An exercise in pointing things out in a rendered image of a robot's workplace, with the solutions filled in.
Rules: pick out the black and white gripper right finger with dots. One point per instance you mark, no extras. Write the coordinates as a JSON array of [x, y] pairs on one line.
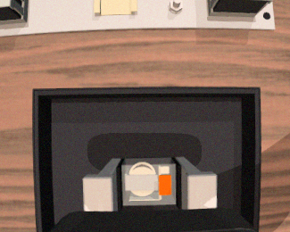
[[194, 189]]

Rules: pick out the black tray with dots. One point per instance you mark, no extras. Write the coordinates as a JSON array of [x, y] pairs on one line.
[[76, 131]]

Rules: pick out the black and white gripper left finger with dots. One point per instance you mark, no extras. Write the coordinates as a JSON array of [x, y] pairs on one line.
[[99, 189]]

